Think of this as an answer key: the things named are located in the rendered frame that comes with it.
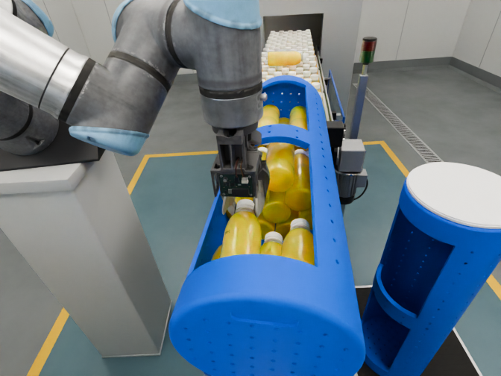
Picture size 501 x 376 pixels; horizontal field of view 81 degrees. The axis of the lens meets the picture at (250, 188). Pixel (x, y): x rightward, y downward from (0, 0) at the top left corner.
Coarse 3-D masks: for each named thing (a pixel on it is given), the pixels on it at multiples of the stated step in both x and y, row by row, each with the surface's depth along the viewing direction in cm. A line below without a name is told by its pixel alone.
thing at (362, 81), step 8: (360, 80) 140; (360, 88) 143; (360, 96) 145; (360, 104) 147; (360, 112) 150; (352, 120) 155; (360, 120) 152; (352, 128) 156; (352, 136) 158; (344, 208) 189
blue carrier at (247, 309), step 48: (288, 96) 106; (336, 192) 61; (336, 240) 47; (192, 288) 40; (240, 288) 35; (288, 288) 35; (336, 288) 38; (192, 336) 42; (240, 336) 40; (288, 336) 38; (336, 336) 37
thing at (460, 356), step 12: (360, 288) 155; (360, 300) 150; (360, 312) 145; (456, 336) 133; (444, 348) 129; (456, 348) 129; (432, 360) 126; (444, 360) 125; (456, 360) 125; (468, 360) 125; (360, 372) 124; (372, 372) 123; (432, 372) 122; (444, 372) 122; (456, 372) 121; (468, 372) 121; (480, 372) 121
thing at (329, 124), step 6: (330, 126) 120; (336, 126) 120; (342, 126) 120; (330, 132) 120; (336, 132) 120; (342, 132) 120; (330, 138) 122; (336, 138) 122; (342, 138) 121; (330, 144) 124; (336, 144) 123
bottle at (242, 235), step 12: (240, 216) 54; (252, 216) 55; (228, 228) 53; (240, 228) 52; (252, 228) 53; (228, 240) 51; (240, 240) 51; (252, 240) 51; (228, 252) 50; (240, 252) 49; (252, 252) 50
